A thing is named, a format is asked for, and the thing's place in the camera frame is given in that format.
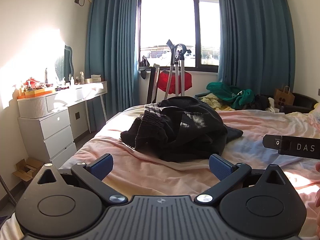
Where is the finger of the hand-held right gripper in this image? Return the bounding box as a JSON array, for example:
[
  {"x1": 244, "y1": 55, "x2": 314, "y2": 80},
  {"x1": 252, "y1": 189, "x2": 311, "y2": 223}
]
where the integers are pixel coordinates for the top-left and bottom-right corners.
[{"x1": 263, "y1": 134, "x2": 283, "y2": 150}]

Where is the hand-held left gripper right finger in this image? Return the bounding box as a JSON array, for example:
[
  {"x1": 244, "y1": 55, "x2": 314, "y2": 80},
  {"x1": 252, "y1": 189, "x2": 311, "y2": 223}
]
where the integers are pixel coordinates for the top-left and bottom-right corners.
[{"x1": 195, "y1": 154, "x2": 287, "y2": 205}]

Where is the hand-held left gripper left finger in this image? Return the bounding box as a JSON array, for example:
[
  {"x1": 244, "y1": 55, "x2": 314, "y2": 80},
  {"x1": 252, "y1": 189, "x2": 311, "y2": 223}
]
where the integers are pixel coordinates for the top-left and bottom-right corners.
[{"x1": 36, "y1": 153, "x2": 128, "y2": 205}]

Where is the black shiny garment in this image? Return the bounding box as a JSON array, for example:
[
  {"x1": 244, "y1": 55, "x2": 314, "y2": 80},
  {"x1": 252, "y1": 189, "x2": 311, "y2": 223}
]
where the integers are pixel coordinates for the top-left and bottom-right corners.
[{"x1": 155, "y1": 96, "x2": 228, "y2": 163}]

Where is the black smocked garment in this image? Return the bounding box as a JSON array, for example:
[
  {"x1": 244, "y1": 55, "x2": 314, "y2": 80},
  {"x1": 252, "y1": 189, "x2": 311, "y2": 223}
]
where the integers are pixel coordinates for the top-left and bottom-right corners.
[{"x1": 120, "y1": 103, "x2": 169, "y2": 152}]

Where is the black clothes pile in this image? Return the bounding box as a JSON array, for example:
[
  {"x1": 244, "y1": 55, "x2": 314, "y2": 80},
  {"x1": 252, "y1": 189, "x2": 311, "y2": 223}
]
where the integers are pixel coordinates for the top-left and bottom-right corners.
[{"x1": 254, "y1": 94, "x2": 272, "y2": 110}]

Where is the person's right hand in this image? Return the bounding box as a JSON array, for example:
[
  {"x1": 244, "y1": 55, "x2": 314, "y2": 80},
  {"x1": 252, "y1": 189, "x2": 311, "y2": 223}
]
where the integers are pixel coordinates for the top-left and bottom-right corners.
[{"x1": 314, "y1": 162, "x2": 320, "y2": 230}]

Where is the white cloth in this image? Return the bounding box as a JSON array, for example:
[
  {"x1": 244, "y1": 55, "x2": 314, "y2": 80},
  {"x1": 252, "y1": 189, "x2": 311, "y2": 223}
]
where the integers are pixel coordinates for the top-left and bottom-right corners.
[{"x1": 265, "y1": 97, "x2": 280, "y2": 113}]

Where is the black armchair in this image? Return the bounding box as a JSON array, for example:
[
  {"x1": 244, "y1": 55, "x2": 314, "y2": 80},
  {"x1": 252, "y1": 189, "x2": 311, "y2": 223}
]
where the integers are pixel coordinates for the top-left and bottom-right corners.
[{"x1": 279, "y1": 92, "x2": 318, "y2": 114}]

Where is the brown paper bag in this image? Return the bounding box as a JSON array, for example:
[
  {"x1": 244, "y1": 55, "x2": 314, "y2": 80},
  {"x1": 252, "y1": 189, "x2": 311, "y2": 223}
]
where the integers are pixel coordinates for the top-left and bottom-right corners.
[{"x1": 273, "y1": 86, "x2": 295, "y2": 109}]

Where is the bed with pink sheet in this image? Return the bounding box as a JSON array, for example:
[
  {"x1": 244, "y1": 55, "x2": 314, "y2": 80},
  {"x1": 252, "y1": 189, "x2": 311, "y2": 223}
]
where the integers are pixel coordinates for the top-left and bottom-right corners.
[{"x1": 0, "y1": 104, "x2": 320, "y2": 240}]

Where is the white drawer chest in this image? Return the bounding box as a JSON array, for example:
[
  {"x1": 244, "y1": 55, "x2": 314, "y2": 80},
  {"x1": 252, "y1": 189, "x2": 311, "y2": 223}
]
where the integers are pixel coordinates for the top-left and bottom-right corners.
[{"x1": 17, "y1": 109, "x2": 77, "y2": 168}]

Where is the white vanity desk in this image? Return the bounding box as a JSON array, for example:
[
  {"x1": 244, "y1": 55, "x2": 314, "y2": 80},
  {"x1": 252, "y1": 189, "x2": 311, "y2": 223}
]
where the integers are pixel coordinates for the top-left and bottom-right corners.
[{"x1": 46, "y1": 81, "x2": 108, "y2": 140}]

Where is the cream knit garment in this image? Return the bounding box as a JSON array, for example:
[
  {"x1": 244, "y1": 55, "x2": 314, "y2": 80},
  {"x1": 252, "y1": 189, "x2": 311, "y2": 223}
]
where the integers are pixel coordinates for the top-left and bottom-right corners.
[{"x1": 200, "y1": 93, "x2": 237, "y2": 112}]

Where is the green garment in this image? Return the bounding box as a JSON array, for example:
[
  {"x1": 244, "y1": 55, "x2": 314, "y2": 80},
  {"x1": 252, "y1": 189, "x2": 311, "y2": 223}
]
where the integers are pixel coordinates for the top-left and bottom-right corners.
[{"x1": 206, "y1": 82, "x2": 255, "y2": 110}]

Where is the cardboard box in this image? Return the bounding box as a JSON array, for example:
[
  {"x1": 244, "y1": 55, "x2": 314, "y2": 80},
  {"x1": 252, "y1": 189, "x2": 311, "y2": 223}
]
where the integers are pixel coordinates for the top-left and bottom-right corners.
[{"x1": 12, "y1": 158, "x2": 44, "y2": 180}]

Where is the white desktop box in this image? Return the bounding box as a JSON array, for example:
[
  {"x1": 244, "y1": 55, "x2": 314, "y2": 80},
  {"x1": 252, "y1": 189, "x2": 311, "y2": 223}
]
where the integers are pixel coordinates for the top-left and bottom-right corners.
[{"x1": 56, "y1": 85, "x2": 84, "y2": 102}]

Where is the white ribbed storage box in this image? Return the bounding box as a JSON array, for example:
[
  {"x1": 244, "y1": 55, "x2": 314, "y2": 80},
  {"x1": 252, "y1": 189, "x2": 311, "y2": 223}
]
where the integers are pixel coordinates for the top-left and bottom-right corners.
[{"x1": 17, "y1": 94, "x2": 58, "y2": 119}]

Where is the dark wooden chair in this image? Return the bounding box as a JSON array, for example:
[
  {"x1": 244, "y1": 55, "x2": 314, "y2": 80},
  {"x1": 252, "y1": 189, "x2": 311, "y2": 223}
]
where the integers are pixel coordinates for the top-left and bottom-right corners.
[{"x1": 146, "y1": 64, "x2": 160, "y2": 104}]

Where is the grey metal pole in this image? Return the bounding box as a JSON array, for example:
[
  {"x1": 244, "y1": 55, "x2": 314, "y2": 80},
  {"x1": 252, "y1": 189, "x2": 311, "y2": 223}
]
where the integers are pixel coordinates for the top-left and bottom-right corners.
[{"x1": 0, "y1": 172, "x2": 15, "y2": 208}]

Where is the orange box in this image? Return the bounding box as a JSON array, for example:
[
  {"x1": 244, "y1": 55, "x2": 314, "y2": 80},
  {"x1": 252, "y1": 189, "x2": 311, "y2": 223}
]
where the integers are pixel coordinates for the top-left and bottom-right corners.
[{"x1": 17, "y1": 87, "x2": 55, "y2": 99}]

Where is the teal curtain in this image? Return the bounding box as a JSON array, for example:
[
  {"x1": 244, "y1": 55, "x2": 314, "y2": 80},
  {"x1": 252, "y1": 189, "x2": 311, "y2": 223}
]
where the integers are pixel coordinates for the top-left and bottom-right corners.
[
  {"x1": 84, "y1": 0, "x2": 140, "y2": 133},
  {"x1": 217, "y1": 0, "x2": 295, "y2": 95}
]

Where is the red cloth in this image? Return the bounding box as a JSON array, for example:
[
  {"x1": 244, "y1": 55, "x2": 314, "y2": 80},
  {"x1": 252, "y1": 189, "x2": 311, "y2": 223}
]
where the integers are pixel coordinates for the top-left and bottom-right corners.
[{"x1": 157, "y1": 69, "x2": 193, "y2": 94}]

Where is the red model building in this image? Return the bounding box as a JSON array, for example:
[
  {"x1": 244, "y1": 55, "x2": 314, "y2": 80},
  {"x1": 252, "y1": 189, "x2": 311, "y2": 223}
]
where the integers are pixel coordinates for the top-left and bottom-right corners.
[{"x1": 24, "y1": 78, "x2": 42, "y2": 90}]

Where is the wavy framed mirror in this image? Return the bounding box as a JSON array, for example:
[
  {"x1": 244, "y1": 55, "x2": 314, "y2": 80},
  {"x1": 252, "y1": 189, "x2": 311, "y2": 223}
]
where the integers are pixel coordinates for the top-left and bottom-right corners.
[{"x1": 54, "y1": 44, "x2": 75, "y2": 79}]

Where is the black bag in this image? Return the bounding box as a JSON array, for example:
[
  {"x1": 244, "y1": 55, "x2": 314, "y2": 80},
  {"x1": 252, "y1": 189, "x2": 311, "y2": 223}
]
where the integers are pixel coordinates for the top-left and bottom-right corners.
[{"x1": 139, "y1": 55, "x2": 150, "y2": 79}]

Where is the black framed window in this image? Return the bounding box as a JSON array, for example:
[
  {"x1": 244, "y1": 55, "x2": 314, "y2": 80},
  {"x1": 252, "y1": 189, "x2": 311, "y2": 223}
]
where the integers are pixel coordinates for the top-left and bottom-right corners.
[{"x1": 137, "y1": 0, "x2": 220, "y2": 73}]

